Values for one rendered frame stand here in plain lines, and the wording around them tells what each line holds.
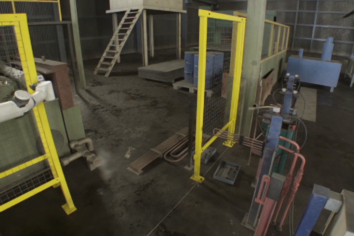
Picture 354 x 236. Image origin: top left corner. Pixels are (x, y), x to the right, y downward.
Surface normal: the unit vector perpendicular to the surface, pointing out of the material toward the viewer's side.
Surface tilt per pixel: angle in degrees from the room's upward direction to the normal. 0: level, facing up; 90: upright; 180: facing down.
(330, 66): 90
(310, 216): 90
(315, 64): 90
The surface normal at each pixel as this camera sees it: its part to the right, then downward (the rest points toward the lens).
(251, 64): -0.59, 0.29
